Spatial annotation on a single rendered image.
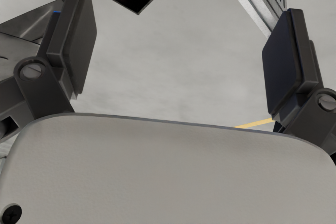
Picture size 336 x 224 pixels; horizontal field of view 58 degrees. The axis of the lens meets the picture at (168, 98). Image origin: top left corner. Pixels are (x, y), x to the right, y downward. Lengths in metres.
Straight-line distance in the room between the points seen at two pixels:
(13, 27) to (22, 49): 0.25
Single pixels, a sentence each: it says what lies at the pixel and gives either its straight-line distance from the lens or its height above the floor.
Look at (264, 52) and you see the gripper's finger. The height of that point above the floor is 1.23.
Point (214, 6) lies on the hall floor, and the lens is 1.92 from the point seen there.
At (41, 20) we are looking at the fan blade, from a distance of 0.66.
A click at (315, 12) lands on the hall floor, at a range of 2.01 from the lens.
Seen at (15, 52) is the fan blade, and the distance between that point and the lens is 0.41.
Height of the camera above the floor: 1.32
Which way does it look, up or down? 26 degrees down
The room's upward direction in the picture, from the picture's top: 171 degrees counter-clockwise
